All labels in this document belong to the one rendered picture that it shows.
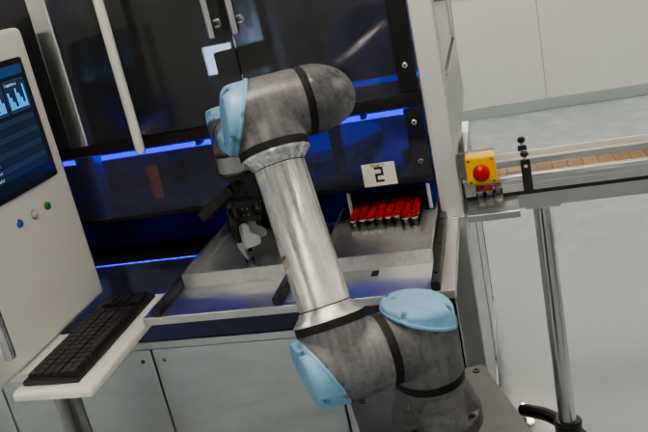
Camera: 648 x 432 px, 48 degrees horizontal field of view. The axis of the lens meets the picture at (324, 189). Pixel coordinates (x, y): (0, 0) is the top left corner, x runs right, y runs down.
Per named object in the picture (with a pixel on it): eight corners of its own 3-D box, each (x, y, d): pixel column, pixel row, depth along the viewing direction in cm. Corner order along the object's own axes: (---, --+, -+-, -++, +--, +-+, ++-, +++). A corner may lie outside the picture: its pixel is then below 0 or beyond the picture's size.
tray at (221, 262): (229, 233, 207) (226, 222, 206) (316, 223, 200) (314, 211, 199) (184, 288, 175) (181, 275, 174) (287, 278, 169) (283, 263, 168)
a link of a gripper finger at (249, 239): (262, 260, 170) (256, 222, 169) (239, 262, 172) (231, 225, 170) (266, 256, 173) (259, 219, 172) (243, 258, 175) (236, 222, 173)
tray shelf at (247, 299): (214, 242, 209) (212, 235, 208) (460, 212, 191) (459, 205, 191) (144, 326, 164) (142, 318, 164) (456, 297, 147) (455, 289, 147)
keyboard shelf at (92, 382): (84, 309, 203) (81, 300, 202) (175, 300, 196) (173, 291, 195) (-18, 406, 161) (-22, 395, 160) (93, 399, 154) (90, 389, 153)
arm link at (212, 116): (205, 114, 160) (200, 109, 168) (218, 161, 163) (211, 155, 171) (240, 105, 162) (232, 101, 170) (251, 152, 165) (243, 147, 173)
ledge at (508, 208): (469, 203, 197) (468, 197, 196) (518, 198, 193) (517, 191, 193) (468, 223, 184) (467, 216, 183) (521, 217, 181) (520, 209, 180)
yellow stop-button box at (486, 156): (468, 177, 187) (464, 150, 184) (497, 174, 185) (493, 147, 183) (468, 187, 180) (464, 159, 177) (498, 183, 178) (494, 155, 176)
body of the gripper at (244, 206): (262, 223, 168) (251, 174, 165) (228, 227, 170) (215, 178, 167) (271, 211, 175) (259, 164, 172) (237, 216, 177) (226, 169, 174)
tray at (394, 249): (344, 220, 199) (342, 207, 198) (440, 208, 192) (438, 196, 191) (320, 274, 167) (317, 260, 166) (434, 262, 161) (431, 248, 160)
